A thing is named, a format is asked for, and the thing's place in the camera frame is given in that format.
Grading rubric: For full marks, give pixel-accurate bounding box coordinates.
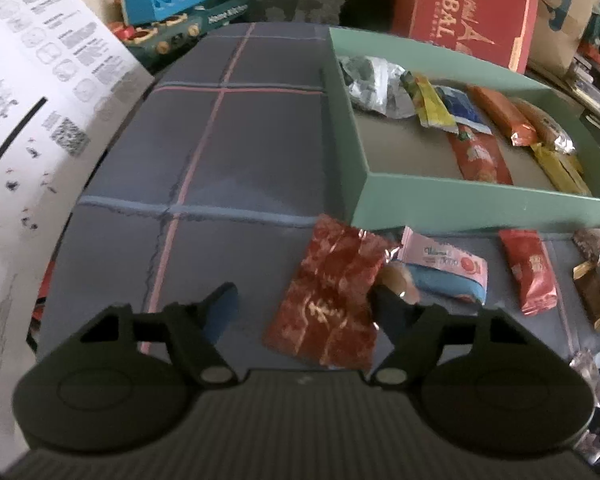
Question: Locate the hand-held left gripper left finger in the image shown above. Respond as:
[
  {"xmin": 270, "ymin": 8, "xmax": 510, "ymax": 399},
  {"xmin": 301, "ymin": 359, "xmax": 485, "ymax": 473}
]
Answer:
[{"xmin": 79, "ymin": 281, "xmax": 241, "ymax": 387}]

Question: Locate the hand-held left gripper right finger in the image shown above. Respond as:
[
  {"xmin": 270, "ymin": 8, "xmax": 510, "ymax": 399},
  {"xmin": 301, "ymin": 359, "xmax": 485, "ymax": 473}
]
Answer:
[{"xmin": 369, "ymin": 282, "xmax": 538, "ymax": 386}]

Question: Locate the dark red gold-print packet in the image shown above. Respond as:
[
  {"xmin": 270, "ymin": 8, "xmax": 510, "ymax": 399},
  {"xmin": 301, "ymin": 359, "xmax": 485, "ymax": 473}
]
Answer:
[{"xmin": 261, "ymin": 213, "xmax": 402, "ymax": 370}]

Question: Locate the pink peach-print packet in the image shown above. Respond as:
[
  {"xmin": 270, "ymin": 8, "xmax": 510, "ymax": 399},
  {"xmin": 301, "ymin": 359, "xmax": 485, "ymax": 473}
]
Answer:
[{"xmin": 394, "ymin": 226, "xmax": 490, "ymax": 307}]

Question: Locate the green cardboard box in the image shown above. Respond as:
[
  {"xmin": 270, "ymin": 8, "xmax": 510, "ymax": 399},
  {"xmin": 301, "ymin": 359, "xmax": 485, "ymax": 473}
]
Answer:
[{"xmin": 321, "ymin": 26, "xmax": 600, "ymax": 236}]

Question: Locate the bright red packet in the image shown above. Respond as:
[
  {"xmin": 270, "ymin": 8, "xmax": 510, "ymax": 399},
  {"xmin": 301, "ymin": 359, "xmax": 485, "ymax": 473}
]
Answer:
[{"xmin": 497, "ymin": 229, "xmax": 560, "ymax": 317}]

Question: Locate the long red picture packet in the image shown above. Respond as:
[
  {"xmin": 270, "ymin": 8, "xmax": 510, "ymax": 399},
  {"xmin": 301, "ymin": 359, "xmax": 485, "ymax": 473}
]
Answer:
[{"xmin": 446, "ymin": 124, "xmax": 515, "ymax": 186}]

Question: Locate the shiny pink candy wrapper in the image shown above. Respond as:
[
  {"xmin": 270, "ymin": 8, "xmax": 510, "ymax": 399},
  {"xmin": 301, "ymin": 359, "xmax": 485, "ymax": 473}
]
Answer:
[{"xmin": 569, "ymin": 349, "xmax": 600, "ymax": 408}]

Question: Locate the yellow-green packet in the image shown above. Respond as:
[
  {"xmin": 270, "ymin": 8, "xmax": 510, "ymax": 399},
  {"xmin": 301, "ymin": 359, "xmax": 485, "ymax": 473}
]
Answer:
[{"xmin": 399, "ymin": 72, "xmax": 458, "ymax": 129}]

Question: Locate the small dark red candy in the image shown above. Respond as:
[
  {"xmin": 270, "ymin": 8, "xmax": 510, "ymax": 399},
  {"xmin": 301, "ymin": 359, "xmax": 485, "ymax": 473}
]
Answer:
[{"xmin": 573, "ymin": 225, "xmax": 600, "ymax": 262}]

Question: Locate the blue white packet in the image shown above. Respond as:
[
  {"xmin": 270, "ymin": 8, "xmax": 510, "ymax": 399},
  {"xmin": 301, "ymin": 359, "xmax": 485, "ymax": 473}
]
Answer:
[{"xmin": 436, "ymin": 85, "xmax": 495, "ymax": 136}]

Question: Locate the yellow packet with pale stripe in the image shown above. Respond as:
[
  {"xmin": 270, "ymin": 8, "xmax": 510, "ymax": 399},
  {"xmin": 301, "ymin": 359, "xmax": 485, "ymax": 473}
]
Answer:
[{"xmin": 529, "ymin": 141, "xmax": 595, "ymax": 197}]

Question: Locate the orange packet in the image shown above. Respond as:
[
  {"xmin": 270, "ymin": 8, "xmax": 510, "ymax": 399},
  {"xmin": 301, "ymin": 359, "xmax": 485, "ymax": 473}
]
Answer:
[{"xmin": 466, "ymin": 85, "xmax": 539, "ymax": 147}]

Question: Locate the white silver packet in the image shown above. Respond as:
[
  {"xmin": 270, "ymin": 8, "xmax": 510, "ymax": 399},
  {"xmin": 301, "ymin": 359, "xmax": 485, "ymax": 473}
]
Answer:
[{"xmin": 339, "ymin": 55, "xmax": 417, "ymax": 120}]

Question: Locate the tan packet with silver end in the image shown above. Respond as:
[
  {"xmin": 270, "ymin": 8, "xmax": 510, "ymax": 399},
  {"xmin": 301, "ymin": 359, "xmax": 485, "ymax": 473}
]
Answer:
[{"xmin": 511, "ymin": 99, "xmax": 577, "ymax": 157}]

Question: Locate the brown round candy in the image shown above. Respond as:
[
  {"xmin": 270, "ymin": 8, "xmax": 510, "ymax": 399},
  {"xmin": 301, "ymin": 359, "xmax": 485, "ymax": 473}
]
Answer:
[{"xmin": 379, "ymin": 261, "xmax": 422, "ymax": 305}]

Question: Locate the plaid blue blanket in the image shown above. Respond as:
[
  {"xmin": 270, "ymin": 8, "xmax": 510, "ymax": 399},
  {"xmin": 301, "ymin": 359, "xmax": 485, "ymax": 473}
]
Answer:
[{"xmin": 30, "ymin": 22, "xmax": 600, "ymax": 411}]

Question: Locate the white printed instruction sheet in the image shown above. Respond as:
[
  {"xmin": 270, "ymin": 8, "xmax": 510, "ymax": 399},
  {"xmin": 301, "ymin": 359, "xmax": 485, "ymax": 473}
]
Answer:
[{"xmin": 0, "ymin": 0, "xmax": 156, "ymax": 471}]

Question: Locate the orange toy piece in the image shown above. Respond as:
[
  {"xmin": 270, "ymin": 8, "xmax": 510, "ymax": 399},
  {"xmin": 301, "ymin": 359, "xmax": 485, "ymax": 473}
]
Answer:
[{"xmin": 107, "ymin": 20, "xmax": 153, "ymax": 43}]

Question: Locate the red cardboard box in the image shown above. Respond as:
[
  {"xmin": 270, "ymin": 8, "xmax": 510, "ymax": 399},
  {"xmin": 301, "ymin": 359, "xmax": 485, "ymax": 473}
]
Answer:
[{"xmin": 392, "ymin": 0, "xmax": 541, "ymax": 75}]

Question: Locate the brown carton with blue print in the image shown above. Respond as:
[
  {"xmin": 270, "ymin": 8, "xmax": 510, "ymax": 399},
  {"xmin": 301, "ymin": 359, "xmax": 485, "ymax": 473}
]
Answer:
[{"xmin": 527, "ymin": 0, "xmax": 600, "ymax": 78}]

